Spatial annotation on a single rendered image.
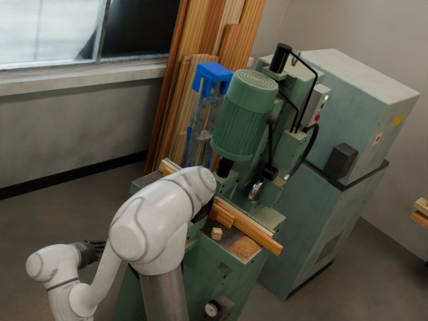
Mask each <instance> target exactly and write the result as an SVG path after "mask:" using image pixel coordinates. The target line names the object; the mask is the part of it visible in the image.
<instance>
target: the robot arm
mask: <svg viewBox="0 0 428 321"><path fill-rule="evenodd" d="M216 186H217V184H216V181H215V178H214V176H213V175H212V173H211V172H210V171H209V170H208V169H206V168H204V167H201V166H193V167H188V168H183V169H181V170H179V171H177V172H175V173H173V174H170V175H167V176H165V177H163V178H161V179H159V180H157V181H155V182H153V183H152V184H149V185H147V186H146V187H144V188H142V189H141V190H139V191H138V192H137V193H135V194H134V195H133V196H132V197H130V198H129V199H128V200H127V201H126V202H125V203H124V204H123V205H122V206H121V207H120V208H119V209H118V211H117V212H116V214H115V216H114V217H113V220H112V222H111V225H110V229H109V233H108V240H107V241H106V240H89V239H84V240H83V243H72V244H67V245H64V244H57V245H50V246H46V247H44V248H42V249H40V250H38V251H37V252H34V253H32V254H31V255H30V256H29V257H28V259H27V261H26V265H25V268H26V272H27V274H28V275H29V277H31V278H32V279H34V280H36V281H38V282H41V283H42V284H43V285H44V286H45V288H46V291H47V294H48V300H49V304H50V308H51V311H52V314H53V317H54V319H55V321H93V320H94V318H93V314H94V312H95V310H96V308H97V304H98V303H100V302H101V301H102V300H103V299H104V297H105V296H106V295H107V293H108V291H109V290H110V288H111V285H112V283H113V281H114V279H115V276H116V274H117V271H118V269H119V267H120V264H121V262H122V260H124V261H126V262H128V263H130V265H131V266H132V267H133V268H134V269H135V270H136V271H137V272H138V273H139V279H140V283H141V289H142V294H143V300H144V304H145V311H146V317H147V321H189V314H188V309H187V302H186V297H185V289H184V284H183V276H182V268H181V264H180V263H181V261H182V259H183V257H184V253H185V241H186V236H187V228H188V223H189V222H190V221H191V220H192V219H193V218H194V216H195V215H196V214H197V213H198V211H199V210H200V209H201V207H202V206H204V205H205V204H207V203H208V201H209V200H210V199H211V198H212V197H213V195H214V193H215V191H216ZM102 243H103V244H102ZM95 261H96V262H99V261H100V263H99V267H98V269H97V273H96V276H95V278H94V281H93V282H92V284H91V285H87V284H86V283H80V280H79V277H78V270H79V269H83V268H85V267H86V266H87V265H89V264H92V263H93V262H95Z"/></svg>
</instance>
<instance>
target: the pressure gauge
mask: <svg viewBox="0 0 428 321"><path fill-rule="evenodd" d="M204 310H205V312H206V313H207V314H208V315H209V316H210V317H216V316H217V315H218V314H219V313H220V312H221V307H220V305H219V303H218V302H216V301H215V300H210V301H209V302H208V303H206V304H205V305H204ZM210 310H212V311H210Z"/></svg>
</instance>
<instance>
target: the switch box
mask: <svg viewBox="0 0 428 321"><path fill-rule="evenodd" d="M310 90H311V87H310V89H309V91H308V94H307V96H306V99H305V100H304V103H303V105H302V108H301V110H300V112H299V114H298V117H297V120H296V122H298V121H299V119H300V116H301V113H302V111H303V108H304V105H305V103H306V100H307V98H308V95H309V93H310ZM330 93H331V89H330V88H328V87H326V86H324V85H322V84H320V83H319V84H318V85H315V87H314V89H313V92H312V94H311V97H310V100H309V102H308V105H307V107H306V110H305V112H304V115H303V119H302V120H301V124H302V125H304V126H305V127H309V126H311V125H313V124H315V123H317V122H318V121H316V122H315V123H313V122H314V121H315V118H316V116H317V115H321V113H322V111H323V108H324V107H323V108H322V109H321V110H320V111H319V109H320V107H321V105H322V103H323V104H324V106H325V104H326V102H327V100H328V98H329V96H330ZM326 95H327V96H328V97H327V99H324V98H325V96H326ZM323 100H325V101H324V102H322V101H323Z"/></svg>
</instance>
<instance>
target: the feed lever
mask: <svg viewBox="0 0 428 321"><path fill-rule="evenodd" d="M275 122H276V119H275V117H274V116H272V115H270V116H268V117H267V118H266V123H267V125H269V160H268V164H267V165H266V166H265V167H264V169H263V170H262V173H261V175H262V176H263V177H264V178H266V179H267V180H269V181H271V182H272V181H273V180H274V179H275V178H276V177H277V175H278V172H279V170H278V169H277V168H275V167H274V166H272V145H273V125H274V124H275Z"/></svg>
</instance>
